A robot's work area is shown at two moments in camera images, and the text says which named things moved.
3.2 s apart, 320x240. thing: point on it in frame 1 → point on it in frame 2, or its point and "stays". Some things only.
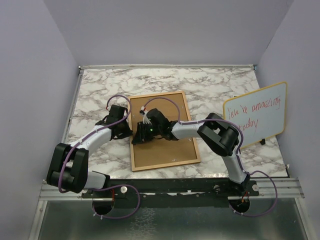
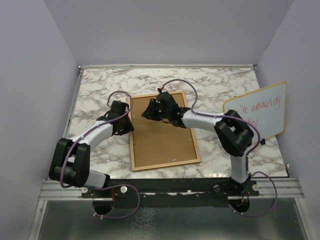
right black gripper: [140, 136] → [149, 113]
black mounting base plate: [174, 192] stays
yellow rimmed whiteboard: [261, 114] stays
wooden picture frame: [168, 164] stays
